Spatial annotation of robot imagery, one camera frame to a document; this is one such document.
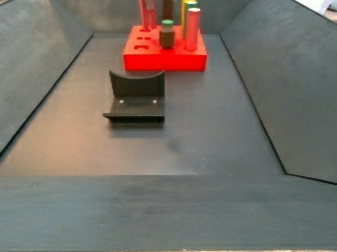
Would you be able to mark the red double-square block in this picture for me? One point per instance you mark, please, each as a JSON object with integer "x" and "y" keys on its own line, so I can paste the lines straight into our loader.
{"x": 148, "y": 14}

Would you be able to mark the black regrasp stand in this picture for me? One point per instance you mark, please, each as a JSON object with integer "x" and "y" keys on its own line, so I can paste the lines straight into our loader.
{"x": 139, "y": 97}

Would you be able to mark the red peg board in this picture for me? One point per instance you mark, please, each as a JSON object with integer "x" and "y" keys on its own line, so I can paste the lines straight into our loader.
{"x": 147, "y": 56}

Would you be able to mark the yellow double-leg peg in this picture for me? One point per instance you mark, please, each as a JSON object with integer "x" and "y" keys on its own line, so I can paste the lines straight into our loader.
{"x": 183, "y": 11}

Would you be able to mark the brown pentagon peg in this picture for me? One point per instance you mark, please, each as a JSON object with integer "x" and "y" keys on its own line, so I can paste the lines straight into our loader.
{"x": 167, "y": 38}

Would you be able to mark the green-topped brown peg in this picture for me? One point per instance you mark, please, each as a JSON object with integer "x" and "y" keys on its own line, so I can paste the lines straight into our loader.
{"x": 168, "y": 23}

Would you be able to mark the red hexagon peg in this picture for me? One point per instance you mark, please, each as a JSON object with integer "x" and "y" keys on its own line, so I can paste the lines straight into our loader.
{"x": 193, "y": 29}

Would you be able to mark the dark brown round peg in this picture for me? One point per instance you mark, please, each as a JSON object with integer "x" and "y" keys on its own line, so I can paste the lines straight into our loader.
{"x": 168, "y": 9}

